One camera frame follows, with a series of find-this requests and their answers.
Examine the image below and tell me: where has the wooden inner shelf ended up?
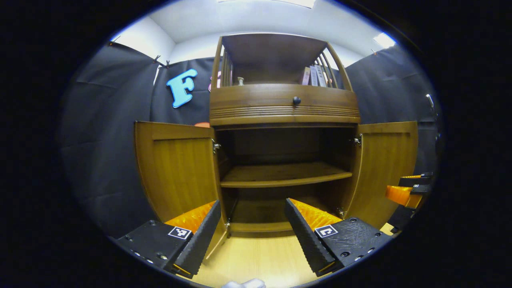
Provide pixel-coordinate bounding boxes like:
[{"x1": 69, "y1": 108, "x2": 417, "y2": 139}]
[{"x1": 220, "y1": 162, "x2": 353, "y2": 188}]

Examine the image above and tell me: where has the wooden cabinet drawer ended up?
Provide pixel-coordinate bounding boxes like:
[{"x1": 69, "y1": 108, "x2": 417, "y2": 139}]
[{"x1": 209, "y1": 84, "x2": 361, "y2": 120}]

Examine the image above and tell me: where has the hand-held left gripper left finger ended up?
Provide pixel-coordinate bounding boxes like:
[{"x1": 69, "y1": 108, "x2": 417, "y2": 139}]
[{"x1": 115, "y1": 200, "x2": 222, "y2": 279}]

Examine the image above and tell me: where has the wooden cabinet door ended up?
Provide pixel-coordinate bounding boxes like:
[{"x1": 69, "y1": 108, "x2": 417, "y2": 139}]
[
  {"x1": 344, "y1": 121, "x2": 419, "y2": 230},
  {"x1": 134, "y1": 121, "x2": 229, "y2": 264}
]

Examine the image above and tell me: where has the ceiling light panel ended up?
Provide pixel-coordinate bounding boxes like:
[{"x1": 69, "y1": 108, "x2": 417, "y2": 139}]
[
  {"x1": 218, "y1": 0, "x2": 316, "y2": 9},
  {"x1": 373, "y1": 33, "x2": 397, "y2": 50}
]

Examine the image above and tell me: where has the black backdrop cloth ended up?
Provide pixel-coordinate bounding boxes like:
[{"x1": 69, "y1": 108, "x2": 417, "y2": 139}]
[{"x1": 59, "y1": 42, "x2": 442, "y2": 238}]

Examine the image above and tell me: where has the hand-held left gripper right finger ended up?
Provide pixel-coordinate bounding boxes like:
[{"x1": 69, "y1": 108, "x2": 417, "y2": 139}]
[{"x1": 283, "y1": 198, "x2": 392, "y2": 277}]

